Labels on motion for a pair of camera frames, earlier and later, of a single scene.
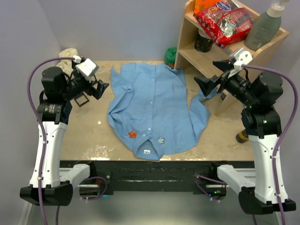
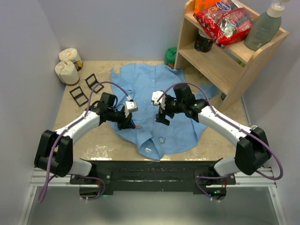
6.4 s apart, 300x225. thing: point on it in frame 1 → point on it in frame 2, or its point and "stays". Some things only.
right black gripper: x=207 y=85 → x=161 y=116
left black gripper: x=91 y=88 → x=126 y=123
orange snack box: x=202 y=5 stays
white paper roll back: x=68 y=52 stays
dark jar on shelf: x=203 y=42 stays
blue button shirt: x=151 y=108 stays
